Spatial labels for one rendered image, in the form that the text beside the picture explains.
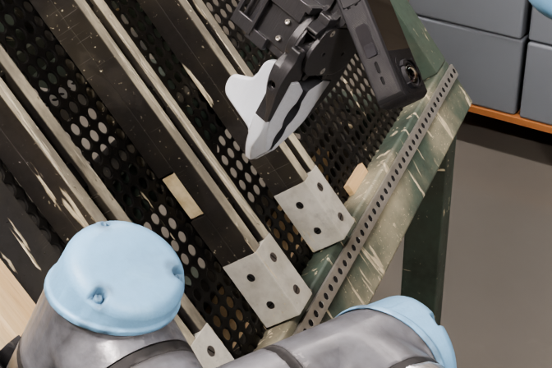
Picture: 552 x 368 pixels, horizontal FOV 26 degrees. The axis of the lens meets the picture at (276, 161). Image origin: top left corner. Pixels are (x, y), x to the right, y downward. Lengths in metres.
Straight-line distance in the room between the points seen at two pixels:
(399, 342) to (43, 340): 0.21
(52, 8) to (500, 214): 2.36
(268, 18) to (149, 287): 0.35
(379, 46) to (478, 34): 3.18
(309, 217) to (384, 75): 1.14
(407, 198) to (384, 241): 0.16
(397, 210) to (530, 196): 1.76
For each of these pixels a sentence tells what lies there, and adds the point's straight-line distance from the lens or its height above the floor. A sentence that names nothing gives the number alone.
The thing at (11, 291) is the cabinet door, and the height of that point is 1.17.
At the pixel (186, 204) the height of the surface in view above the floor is 1.09.
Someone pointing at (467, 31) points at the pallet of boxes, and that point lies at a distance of 4.12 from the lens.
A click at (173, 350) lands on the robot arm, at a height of 1.63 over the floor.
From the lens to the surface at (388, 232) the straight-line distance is 2.24.
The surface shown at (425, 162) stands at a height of 0.84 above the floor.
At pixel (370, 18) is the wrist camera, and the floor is 1.70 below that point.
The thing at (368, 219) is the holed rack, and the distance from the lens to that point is 2.18.
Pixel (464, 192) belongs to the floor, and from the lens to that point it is 4.01.
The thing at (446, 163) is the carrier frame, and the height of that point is 0.69.
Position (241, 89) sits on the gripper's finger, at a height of 1.62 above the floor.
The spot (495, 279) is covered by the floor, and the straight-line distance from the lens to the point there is 3.61.
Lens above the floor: 2.07
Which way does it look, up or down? 30 degrees down
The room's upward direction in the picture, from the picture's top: straight up
